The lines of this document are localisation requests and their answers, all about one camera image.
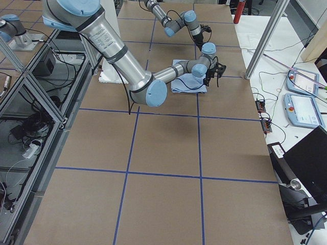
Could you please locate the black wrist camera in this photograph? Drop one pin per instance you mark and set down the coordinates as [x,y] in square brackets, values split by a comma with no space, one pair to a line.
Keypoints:
[219,71]
[206,28]

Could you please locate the upper teach pendant tablet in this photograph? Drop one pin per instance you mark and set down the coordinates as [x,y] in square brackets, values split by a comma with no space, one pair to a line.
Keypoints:
[302,81]

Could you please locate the lower teach pendant tablet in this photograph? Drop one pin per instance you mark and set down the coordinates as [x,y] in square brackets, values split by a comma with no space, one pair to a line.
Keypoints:
[302,111]

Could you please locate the aluminium frame rack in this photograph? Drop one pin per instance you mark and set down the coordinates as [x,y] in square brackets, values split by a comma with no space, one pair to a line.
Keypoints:
[42,86]

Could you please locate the black monitor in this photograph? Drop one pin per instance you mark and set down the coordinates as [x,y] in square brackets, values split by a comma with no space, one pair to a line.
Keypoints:
[301,172]

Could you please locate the small electronics board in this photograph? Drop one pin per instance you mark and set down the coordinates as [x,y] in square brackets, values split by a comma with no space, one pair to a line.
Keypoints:
[260,105]

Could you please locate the teach pendant tablet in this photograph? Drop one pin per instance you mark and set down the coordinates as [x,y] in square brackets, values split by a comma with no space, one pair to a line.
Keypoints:
[302,111]
[302,81]

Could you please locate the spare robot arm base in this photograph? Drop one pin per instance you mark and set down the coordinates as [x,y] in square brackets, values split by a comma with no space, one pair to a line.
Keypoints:
[15,34]

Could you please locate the red bottle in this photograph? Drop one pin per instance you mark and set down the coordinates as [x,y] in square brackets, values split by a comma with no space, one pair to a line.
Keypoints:
[239,11]

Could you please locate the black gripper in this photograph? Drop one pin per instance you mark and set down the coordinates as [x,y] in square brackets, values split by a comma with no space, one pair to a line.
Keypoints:
[210,73]
[199,39]

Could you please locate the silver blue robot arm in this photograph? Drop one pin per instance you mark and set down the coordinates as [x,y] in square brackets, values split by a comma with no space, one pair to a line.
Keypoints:
[176,18]
[88,19]

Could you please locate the light blue t-shirt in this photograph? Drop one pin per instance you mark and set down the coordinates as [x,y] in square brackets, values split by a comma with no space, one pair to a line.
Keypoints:
[191,82]

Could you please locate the aluminium frame post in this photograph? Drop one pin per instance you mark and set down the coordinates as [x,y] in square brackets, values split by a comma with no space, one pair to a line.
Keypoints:
[268,31]

